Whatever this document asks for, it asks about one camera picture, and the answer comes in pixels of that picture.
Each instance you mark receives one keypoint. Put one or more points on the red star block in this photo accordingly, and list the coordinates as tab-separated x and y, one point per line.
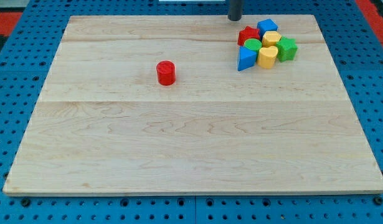
248	33

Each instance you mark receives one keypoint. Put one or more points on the green star block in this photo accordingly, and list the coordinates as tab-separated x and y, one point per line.
287	49

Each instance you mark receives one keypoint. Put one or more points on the red cylinder block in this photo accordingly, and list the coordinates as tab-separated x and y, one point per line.
166	72

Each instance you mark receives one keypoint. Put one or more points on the blue triangle block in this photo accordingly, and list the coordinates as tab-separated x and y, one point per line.
246	58

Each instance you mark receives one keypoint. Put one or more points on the light wooden board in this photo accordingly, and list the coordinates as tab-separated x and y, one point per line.
104	126

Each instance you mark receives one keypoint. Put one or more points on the green cylinder block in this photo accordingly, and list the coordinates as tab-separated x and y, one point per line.
253	44

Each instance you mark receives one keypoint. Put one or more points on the yellow heart block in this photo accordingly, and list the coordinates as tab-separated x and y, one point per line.
267	56

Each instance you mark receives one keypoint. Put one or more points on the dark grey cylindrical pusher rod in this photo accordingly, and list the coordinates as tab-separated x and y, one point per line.
235	9

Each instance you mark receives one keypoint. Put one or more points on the yellow hexagon block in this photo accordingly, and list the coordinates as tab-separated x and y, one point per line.
270	38

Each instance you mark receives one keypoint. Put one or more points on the blue cube block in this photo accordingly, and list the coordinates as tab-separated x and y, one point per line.
266	25

